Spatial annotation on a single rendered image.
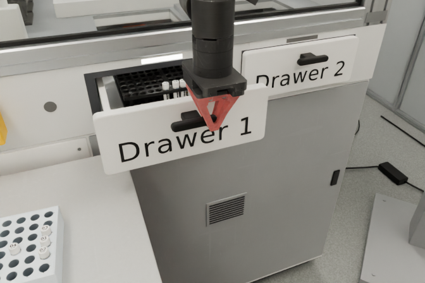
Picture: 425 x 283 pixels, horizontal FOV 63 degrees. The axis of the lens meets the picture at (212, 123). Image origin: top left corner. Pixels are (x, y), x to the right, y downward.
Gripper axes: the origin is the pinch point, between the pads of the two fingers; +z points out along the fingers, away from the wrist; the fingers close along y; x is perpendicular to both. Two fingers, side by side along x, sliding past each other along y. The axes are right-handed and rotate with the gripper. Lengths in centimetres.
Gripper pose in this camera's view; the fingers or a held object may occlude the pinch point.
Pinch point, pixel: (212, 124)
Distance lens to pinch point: 55.3
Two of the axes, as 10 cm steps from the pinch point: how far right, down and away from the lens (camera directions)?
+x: -9.3, 1.9, -3.1
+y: -3.6, -5.0, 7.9
